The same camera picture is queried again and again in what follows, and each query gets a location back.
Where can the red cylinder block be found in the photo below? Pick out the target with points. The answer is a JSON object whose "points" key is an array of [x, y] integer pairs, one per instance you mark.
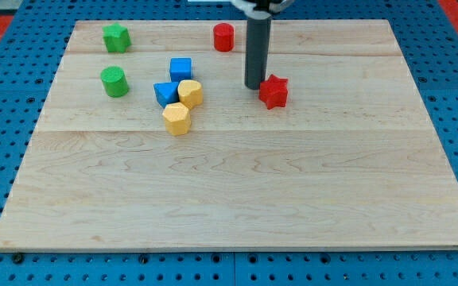
{"points": [[224, 37]]}

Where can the blue triangle block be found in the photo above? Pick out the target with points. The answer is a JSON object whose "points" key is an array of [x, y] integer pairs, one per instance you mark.
{"points": [[166, 93]]}

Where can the green cylinder block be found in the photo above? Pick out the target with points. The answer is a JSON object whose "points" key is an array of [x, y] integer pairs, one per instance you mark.
{"points": [[114, 81]]}

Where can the red star block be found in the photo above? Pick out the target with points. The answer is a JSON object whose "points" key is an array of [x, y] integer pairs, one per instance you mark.
{"points": [[274, 92]]}

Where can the yellow hexagon block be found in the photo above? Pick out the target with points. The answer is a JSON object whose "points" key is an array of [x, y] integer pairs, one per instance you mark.
{"points": [[177, 118]]}

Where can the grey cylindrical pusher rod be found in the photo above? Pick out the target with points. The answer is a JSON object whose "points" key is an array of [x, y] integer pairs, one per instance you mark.
{"points": [[258, 25]]}

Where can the yellow heart block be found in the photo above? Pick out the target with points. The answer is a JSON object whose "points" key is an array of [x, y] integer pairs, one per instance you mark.
{"points": [[190, 93]]}

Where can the blue cube block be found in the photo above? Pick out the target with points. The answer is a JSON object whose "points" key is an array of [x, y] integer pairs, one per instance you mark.
{"points": [[180, 68]]}

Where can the green star block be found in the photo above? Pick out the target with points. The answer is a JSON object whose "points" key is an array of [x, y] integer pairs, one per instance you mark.
{"points": [[116, 38]]}

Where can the light wooden board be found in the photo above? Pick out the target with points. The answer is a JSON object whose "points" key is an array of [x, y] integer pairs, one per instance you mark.
{"points": [[352, 163]]}

